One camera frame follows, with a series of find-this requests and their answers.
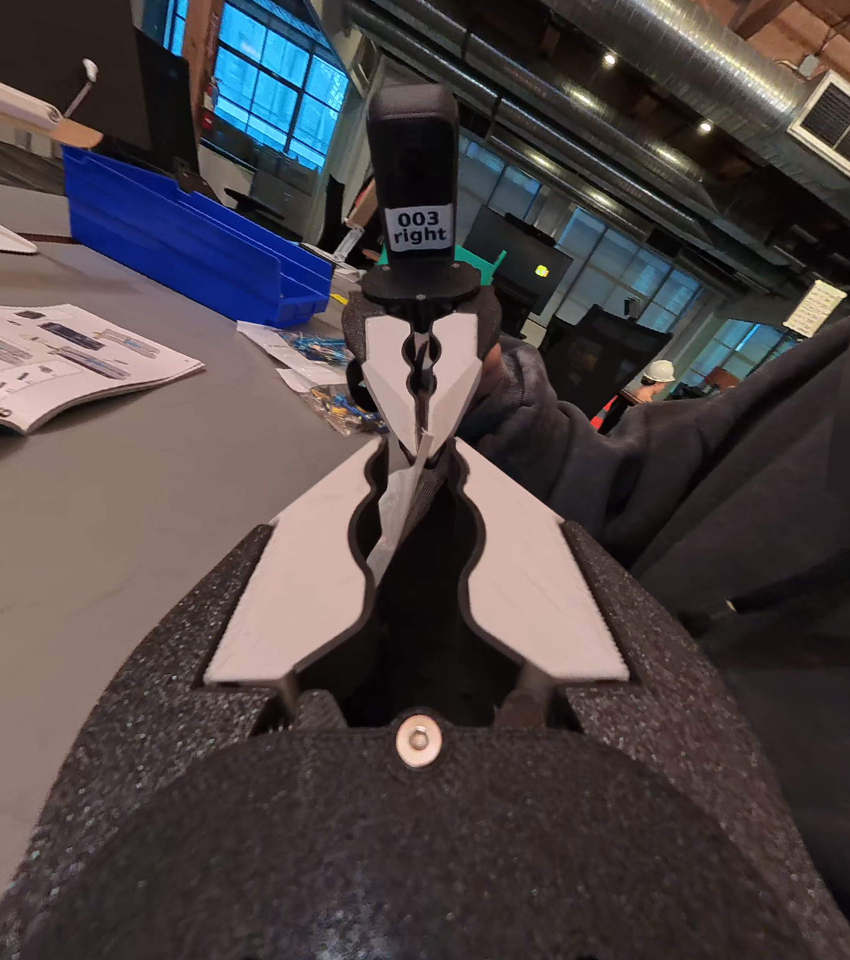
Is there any black partition panel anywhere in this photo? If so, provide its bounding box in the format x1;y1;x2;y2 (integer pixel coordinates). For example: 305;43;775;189
0;0;201;177

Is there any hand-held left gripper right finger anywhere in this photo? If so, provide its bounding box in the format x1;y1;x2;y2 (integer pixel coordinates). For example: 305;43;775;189
453;437;632;719

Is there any white instruction booklet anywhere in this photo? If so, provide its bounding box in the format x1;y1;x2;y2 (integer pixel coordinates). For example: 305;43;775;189
0;301;207;436

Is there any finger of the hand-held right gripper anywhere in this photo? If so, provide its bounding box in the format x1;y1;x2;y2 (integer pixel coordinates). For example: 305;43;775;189
363;313;423;459
423;312;486;460

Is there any small clear parts bag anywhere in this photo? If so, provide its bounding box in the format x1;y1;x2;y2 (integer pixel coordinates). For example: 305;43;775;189
365;438;441;579

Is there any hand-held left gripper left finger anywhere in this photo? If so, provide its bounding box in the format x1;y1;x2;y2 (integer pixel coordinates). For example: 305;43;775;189
203;437;388;714

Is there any black office chair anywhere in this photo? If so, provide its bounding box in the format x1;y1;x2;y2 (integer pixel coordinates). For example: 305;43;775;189
545;303;675;402

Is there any clear bag of blue parts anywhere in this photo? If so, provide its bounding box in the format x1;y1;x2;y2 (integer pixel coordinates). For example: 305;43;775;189
275;330;388;436

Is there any grey desk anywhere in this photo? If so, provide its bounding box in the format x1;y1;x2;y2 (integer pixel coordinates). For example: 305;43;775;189
0;176;396;954

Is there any black monitor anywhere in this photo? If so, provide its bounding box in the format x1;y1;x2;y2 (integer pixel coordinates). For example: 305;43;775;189
462;206;574;316

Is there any silver air duct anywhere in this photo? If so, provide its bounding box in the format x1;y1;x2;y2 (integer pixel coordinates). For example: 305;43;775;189
545;0;850;219

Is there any person's right hand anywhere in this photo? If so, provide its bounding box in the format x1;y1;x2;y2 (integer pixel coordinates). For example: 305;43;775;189
477;342;510;396

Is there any paned window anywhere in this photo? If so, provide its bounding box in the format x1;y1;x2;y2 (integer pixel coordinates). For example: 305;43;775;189
162;0;351;174

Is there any white vent grille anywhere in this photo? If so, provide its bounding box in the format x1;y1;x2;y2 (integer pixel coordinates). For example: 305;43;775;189
788;71;850;185

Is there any blue plastic bin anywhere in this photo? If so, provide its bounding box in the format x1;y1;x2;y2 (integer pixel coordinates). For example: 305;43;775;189
61;144;334;329

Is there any teal plastic bin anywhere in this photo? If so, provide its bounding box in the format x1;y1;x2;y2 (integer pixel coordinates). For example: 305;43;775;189
376;243;508;288

